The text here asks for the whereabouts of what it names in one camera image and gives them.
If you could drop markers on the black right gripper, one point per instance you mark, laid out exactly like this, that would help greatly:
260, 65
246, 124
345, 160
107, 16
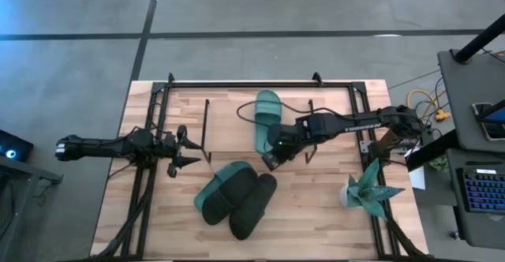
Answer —
284, 137

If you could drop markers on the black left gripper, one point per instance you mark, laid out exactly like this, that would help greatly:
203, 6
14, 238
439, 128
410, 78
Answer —
167, 147

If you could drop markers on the green rubber slide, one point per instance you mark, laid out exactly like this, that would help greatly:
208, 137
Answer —
227, 169
268, 108

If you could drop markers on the black rubber slide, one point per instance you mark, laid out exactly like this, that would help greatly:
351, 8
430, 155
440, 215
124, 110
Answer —
252, 214
225, 203

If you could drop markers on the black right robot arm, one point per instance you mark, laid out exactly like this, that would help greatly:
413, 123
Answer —
355, 124

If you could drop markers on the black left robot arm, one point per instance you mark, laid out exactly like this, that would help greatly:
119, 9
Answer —
98, 145

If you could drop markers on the wooden shelf black metal legs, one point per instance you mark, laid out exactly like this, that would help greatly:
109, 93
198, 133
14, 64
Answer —
225, 128

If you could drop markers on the green plant in white pot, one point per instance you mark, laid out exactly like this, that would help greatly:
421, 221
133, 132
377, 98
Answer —
369, 193

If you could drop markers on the white paper sheet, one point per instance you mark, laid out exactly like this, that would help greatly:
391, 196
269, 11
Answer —
417, 179

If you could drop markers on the grey side table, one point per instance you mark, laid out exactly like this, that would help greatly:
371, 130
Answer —
27, 169

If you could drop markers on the black desk crossbar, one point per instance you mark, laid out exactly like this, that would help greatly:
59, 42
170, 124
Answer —
432, 149

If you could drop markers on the black device with blue light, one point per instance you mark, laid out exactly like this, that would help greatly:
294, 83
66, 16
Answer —
16, 145

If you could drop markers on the small green leafy plant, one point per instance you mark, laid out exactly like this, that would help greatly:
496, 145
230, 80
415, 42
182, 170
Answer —
438, 163

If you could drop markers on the backlit black keyboard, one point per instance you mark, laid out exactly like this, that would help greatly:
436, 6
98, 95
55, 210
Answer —
483, 191

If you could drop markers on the smartphone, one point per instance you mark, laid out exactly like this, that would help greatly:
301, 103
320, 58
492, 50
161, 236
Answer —
491, 129

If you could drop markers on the black round pole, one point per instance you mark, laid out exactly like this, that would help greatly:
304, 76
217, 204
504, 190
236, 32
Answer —
479, 39

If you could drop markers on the black aluminium rig frame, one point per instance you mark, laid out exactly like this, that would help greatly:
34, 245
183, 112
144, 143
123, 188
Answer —
252, 84

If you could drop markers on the grey metal bracket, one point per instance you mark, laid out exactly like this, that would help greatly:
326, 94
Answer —
365, 147

